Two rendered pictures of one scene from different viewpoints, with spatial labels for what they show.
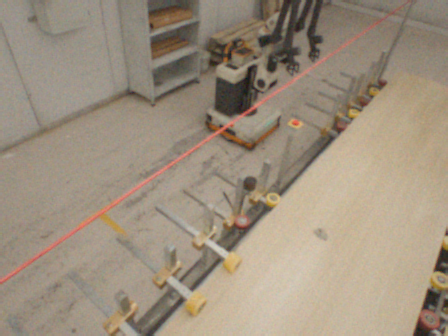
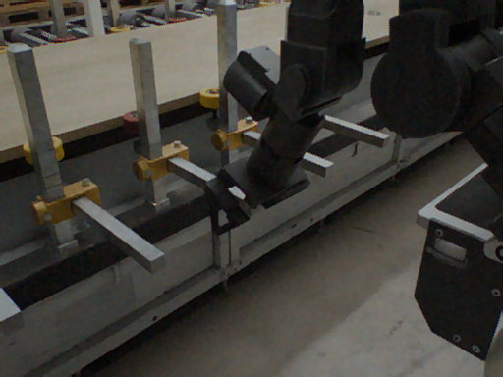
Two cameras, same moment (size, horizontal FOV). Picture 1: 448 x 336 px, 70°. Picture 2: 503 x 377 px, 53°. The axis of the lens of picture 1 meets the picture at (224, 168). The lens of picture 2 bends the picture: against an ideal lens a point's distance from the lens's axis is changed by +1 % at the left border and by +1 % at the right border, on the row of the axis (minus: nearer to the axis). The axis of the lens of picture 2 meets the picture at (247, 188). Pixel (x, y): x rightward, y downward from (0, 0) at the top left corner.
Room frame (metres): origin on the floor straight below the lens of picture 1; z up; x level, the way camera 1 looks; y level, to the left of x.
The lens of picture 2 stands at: (3.59, -0.64, 1.37)
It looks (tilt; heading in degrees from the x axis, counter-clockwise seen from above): 30 degrees down; 191
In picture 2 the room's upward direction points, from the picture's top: straight up
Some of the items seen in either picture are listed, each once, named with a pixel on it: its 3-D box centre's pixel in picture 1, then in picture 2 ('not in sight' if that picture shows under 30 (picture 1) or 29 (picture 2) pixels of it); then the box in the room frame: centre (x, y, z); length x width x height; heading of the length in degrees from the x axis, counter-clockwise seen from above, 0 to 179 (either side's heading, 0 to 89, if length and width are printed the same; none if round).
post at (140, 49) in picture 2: (354, 97); (150, 141); (2.59, -1.08, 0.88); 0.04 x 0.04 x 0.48; 56
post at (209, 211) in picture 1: (207, 236); not in sight; (0.93, 0.05, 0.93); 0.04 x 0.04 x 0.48; 56
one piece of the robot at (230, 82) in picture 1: (241, 81); not in sight; (3.22, -0.09, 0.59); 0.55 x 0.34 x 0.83; 146
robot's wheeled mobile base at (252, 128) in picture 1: (243, 118); not in sight; (3.16, -0.17, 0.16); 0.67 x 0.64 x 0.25; 56
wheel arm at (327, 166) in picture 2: (328, 112); (263, 144); (2.40, -0.84, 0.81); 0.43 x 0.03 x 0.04; 56
